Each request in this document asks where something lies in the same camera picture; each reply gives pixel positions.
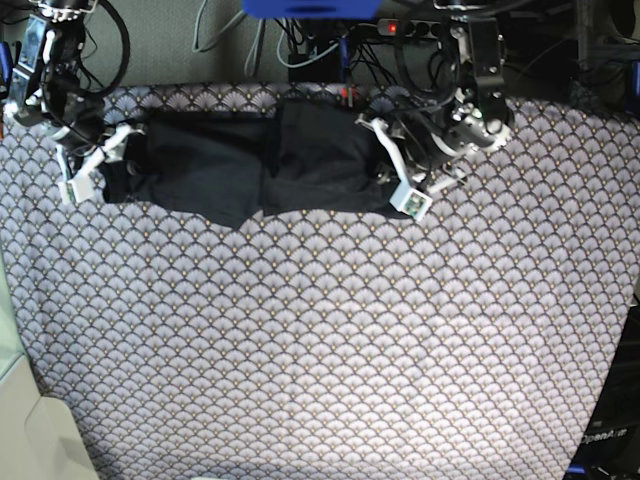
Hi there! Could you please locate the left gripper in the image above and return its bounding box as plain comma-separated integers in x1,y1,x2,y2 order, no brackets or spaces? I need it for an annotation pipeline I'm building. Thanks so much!
355,114,465,195

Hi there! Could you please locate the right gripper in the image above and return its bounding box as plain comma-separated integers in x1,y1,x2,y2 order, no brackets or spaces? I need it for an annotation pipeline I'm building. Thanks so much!
54,123,145,190

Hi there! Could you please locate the dark T-shirt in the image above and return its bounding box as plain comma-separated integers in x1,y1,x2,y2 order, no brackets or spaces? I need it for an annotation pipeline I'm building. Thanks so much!
103,100,403,229

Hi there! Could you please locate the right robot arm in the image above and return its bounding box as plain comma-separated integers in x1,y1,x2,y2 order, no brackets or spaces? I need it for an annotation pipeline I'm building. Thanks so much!
1,1,145,203

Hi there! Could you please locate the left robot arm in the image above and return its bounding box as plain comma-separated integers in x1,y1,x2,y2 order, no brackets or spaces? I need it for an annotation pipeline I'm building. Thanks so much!
376,1,518,194

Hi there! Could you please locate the orange table clamp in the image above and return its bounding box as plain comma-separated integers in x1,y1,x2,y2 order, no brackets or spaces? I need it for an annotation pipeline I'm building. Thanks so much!
341,85,354,108

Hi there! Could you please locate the black power strip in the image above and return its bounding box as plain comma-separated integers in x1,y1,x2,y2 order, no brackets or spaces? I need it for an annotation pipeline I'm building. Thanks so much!
376,18,442,40

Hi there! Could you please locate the fan-patterned tablecloth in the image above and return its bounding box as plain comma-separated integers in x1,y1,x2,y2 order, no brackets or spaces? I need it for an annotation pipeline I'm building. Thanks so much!
1,100,639,479

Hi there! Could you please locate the beige cabinet corner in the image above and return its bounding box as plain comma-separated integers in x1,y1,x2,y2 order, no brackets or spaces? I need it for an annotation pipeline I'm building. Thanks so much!
0,259,101,480

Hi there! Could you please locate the black OpenArm box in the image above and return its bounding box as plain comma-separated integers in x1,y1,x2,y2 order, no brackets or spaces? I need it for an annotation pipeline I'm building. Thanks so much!
565,306,639,479

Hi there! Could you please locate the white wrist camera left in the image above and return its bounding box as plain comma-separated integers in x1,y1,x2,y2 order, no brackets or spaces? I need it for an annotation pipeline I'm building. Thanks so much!
389,183,433,222

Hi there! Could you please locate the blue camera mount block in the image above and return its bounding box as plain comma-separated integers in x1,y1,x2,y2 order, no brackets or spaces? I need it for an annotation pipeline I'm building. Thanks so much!
242,0,381,20

